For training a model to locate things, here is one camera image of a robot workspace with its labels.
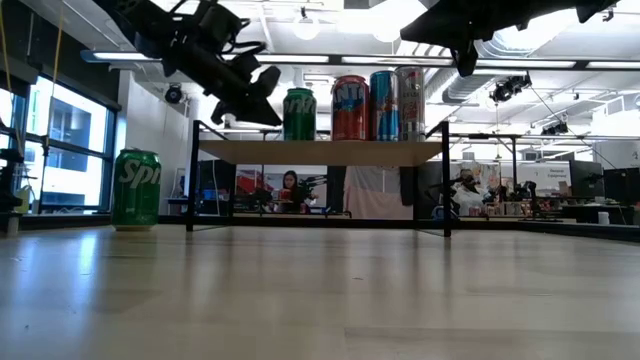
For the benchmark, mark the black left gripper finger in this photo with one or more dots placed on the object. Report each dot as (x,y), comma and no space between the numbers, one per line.
(230,114)
(265,105)

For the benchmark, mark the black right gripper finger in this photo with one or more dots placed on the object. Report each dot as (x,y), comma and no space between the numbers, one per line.
(440,22)
(467,57)

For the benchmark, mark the green soda can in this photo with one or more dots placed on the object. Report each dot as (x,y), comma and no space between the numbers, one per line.
(299,115)
(136,190)

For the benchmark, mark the tall white can black lid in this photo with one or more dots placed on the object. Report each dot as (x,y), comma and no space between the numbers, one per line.
(411,103)

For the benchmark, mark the red soda can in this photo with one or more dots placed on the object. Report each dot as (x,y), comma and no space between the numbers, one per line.
(350,107)

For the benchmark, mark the slim blue silver can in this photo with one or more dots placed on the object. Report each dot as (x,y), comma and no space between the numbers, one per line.
(384,106)

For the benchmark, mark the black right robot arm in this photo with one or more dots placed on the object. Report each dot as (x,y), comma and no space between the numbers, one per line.
(550,10)

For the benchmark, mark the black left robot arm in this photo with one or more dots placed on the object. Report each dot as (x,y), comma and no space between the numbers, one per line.
(150,25)

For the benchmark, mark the linear ceiling light bar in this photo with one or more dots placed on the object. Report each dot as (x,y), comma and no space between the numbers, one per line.
(525,63)

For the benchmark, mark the person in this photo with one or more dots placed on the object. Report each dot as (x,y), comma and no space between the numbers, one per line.
(467,195)
(291,192)

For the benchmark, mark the grey pink hung cloth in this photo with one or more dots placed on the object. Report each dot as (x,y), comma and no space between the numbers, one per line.
(375,192)

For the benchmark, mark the large window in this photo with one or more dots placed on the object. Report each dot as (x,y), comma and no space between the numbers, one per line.
(70,150)

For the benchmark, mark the black monitor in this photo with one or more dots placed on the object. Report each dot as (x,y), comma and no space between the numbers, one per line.
(622,185)
(585,177)

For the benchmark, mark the white cup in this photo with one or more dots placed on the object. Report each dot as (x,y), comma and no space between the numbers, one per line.
(603,218)

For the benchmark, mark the black equipment rack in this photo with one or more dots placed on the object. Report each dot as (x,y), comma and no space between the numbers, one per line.
(7,175)

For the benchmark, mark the silver ventilation duct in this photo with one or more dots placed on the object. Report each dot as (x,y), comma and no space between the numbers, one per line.
(467,87)

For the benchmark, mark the black ceiling camera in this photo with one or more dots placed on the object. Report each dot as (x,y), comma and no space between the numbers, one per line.
(173,93)
(510,87)
(555,129)

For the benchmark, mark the wooden shelf black metal frame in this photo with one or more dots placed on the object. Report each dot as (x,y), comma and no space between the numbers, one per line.
(320,152)

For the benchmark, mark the black aluminium table frame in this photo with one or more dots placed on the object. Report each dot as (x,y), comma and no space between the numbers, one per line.
(590,231)

